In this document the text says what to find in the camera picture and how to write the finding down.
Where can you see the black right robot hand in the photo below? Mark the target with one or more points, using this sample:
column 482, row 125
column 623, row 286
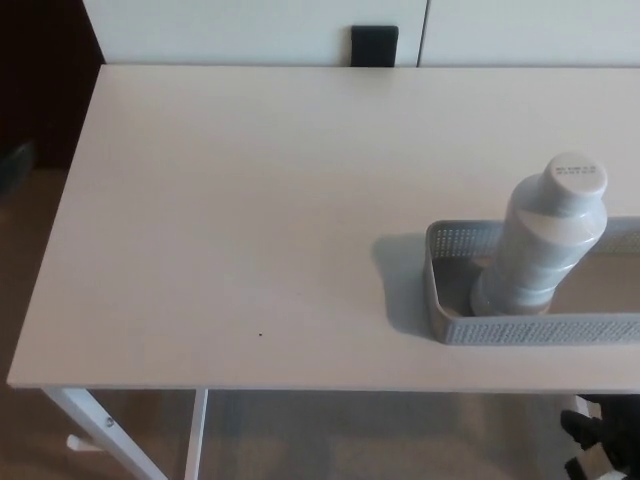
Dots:
column 617, row 440

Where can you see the white plastic bottle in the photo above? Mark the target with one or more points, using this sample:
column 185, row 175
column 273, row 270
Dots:
column 540, row 250

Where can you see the grey perforated plastic basket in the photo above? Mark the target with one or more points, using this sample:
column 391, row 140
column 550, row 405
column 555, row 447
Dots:
column 525, row 332

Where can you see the white cabinet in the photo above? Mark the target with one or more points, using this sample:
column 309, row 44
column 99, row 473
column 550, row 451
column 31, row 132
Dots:
column 225, row 30

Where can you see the dark brown panel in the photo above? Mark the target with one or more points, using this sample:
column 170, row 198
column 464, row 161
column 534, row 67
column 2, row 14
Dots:
column 45, row 75

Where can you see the white desk leg frame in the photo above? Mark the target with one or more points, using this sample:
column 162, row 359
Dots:
column 196, row 435

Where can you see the black wall plate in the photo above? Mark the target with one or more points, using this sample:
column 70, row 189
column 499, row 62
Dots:
column 374, row 46

